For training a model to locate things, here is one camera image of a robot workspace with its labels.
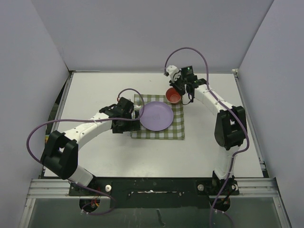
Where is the orange plastic cup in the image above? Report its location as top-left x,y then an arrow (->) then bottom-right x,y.
165,87 -> 181,104

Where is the purple plastic plate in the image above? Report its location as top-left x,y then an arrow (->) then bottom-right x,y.
139,101 -> 174,132

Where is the green white checkered cloth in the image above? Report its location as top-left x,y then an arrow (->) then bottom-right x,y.
130,95 -> 185,140

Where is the silver metal fork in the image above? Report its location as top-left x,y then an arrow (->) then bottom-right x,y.
134,100 -> 143,111

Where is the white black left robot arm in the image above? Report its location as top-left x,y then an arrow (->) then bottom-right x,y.
40,97 -> 140,195

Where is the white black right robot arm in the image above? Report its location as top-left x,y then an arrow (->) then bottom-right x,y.
165,65 -> 247,194

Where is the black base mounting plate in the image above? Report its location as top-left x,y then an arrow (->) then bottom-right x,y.
69,177 -> 239,212

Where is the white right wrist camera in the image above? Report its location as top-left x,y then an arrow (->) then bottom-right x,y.
164,65 -> 181,83

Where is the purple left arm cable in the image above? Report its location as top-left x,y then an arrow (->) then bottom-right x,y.
26,88 -> 145,216

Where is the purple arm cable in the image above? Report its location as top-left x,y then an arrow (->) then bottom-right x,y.
26,88 -> 145,216
164,47 -> 249,228

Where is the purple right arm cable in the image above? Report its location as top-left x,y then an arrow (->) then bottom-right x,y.
164,47 -> 249,228

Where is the aluminium front frame rail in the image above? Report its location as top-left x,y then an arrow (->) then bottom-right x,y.
27,178 -> 278,199

